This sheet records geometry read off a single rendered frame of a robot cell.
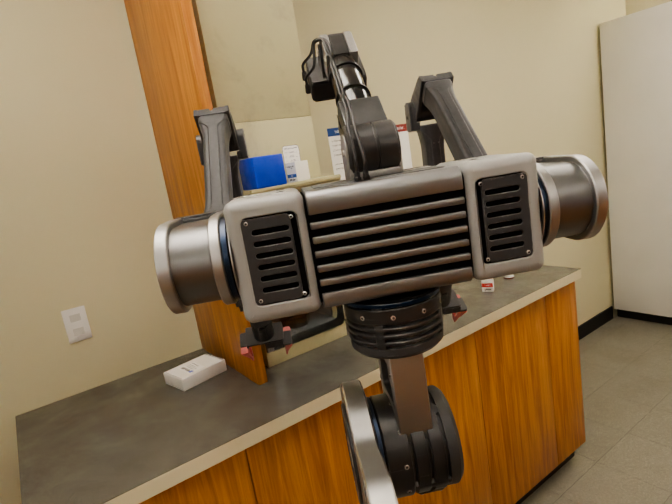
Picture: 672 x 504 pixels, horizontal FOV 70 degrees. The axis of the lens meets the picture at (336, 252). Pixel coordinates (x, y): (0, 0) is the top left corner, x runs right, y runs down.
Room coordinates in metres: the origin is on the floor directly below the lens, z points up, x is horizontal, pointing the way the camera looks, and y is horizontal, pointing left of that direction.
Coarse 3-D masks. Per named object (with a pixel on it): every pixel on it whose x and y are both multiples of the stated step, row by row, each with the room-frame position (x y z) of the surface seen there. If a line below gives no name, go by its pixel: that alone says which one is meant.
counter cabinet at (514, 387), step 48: (480, 336) 1.62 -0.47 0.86; (528, 336) 1.77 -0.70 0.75; (576, 336) 1.97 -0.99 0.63; (432, 384) 1.47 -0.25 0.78; (480, 384) 1.60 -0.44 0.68; (528, 384) 1.76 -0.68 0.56; (576, 384) 1.95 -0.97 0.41; (288, 432) 1.17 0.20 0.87; (336, 432) 1.25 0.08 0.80; (480, 432) 1.58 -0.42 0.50; (528, 432) 1.74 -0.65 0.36; (576, 432) 1.94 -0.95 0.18; (192, 480) 1.02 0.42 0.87; (240, 480) 1.08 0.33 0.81; (288, 480) 1.15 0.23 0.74; (336, 480) 1.23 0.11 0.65; (480, 480) 1.57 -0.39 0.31; (528, 480) 1.73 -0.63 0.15
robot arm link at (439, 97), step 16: (432, 80) 1.09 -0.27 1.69; (448, 80) 1.09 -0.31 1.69; (416, 96) 1.14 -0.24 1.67; (432, 96) 1.07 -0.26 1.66; (448, 96) 1.05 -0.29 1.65; (416, 112) 1.16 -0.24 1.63; (432, 112) 1.09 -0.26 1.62; (448, 112) 1.02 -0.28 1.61; (448, 128) 1.00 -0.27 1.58; (464, 128) 0.98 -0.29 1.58; (448, 144) 1.01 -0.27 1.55; (464, 144) 0.95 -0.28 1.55; (480, 144) 0.94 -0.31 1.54
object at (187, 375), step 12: (192, 360) 1.52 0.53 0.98; (204, 360) 1.50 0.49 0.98; (216, 360) 1.48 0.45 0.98; (168, 372) 1.45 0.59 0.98; (180, 372) 1.43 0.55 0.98; (192, 372) 1.41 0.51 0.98; (204, 372) 1.42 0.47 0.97; (216, 372) 1.45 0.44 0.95; (168, 384) 1.44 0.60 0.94; (180, 384) 1.38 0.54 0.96; (192, 384) 1.39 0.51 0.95
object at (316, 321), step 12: (312, 312) 1.54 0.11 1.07; (324, 312) 1.57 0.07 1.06; (336, 312) 1.59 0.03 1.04; (288, 324) 1.49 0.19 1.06; (300, 324) 1.51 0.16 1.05; (312, 324) 1.54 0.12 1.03; (324, 324) 1.56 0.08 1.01; (336, 324) 1.59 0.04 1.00; (300, 336) 1.51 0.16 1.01; (276, 348) 1.45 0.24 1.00
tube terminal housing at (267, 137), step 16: (240, 128) 1.48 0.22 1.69; (256, 128) 1.51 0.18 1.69; (272, 128) 1.54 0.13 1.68; (288, 128) 1.57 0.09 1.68; (304, 128) 1.60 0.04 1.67; (256, 144) 1.50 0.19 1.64; (272, 144) 1.53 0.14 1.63; (288, 144) 1.57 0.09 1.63; (304, 144) 1.60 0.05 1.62; (240, 176) 1.46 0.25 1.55; (320, 176) 1.62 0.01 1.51; (320, 336) 1.56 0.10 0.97; (336, 336) 1.60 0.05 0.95; (272, 352) 1.46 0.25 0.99; (288, 352) 1.49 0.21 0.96; (304, 352) 1.52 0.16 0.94
